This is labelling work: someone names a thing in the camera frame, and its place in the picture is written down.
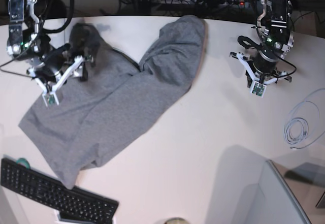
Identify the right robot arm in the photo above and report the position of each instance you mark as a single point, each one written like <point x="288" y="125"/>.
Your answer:
<point x="30" y="41"/>

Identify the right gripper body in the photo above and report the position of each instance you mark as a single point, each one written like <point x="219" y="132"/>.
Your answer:
<point x="48" y="64"/>

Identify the grey t-shirt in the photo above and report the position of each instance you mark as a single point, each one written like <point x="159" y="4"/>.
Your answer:
<point x="121" y="101"/>

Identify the black computer keyboard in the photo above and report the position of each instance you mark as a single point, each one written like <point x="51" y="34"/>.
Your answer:
<point x="50" y="192"/>

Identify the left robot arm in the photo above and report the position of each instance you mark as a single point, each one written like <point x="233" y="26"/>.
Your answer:
<point x="276" y="40"/>

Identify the round tan object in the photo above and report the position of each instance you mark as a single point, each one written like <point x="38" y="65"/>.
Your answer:
<point x="176" y="220"/>

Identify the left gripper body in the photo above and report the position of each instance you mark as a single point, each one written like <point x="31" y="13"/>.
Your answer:
<point x="264" y="63"/>

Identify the green tape roll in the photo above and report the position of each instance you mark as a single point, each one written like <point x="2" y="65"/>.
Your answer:
<point x="23" y="162"/>

